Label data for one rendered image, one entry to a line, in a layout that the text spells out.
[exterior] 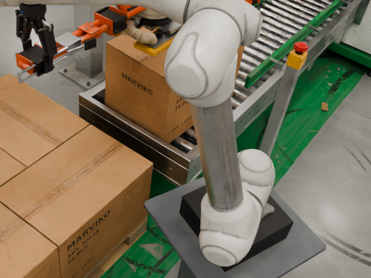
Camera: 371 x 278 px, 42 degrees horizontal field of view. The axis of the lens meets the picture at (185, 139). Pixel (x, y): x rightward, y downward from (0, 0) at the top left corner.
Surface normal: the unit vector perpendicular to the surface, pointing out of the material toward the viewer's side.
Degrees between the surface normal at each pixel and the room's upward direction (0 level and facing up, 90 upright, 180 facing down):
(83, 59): 90
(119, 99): 90
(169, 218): 0
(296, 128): 0
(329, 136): 0
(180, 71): 88
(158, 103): 90
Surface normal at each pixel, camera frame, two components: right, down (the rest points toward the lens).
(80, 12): -0.58, 0.51
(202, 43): 0.16, -0.43
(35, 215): 0.13, -0.72
